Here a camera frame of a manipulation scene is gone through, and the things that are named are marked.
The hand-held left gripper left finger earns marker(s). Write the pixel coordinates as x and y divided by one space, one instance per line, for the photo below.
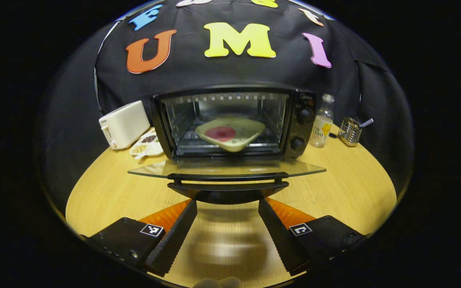
176 236

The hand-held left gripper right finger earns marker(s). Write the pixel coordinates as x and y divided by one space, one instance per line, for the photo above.
280 240

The black electric oven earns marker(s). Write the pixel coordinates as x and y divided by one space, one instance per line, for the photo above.
302 132

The pink round food slice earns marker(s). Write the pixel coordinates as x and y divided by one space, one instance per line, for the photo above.
220 134

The white square food plate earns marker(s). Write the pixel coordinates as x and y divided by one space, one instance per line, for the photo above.
246 130

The white compartment dish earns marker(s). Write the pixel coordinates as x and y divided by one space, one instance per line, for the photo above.
146 146

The clear drink bottle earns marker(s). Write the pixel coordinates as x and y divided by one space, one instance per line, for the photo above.
321 128

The white toaster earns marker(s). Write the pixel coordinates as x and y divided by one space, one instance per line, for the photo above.
124 124

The metal spoon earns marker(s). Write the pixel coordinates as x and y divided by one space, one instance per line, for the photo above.
366 122

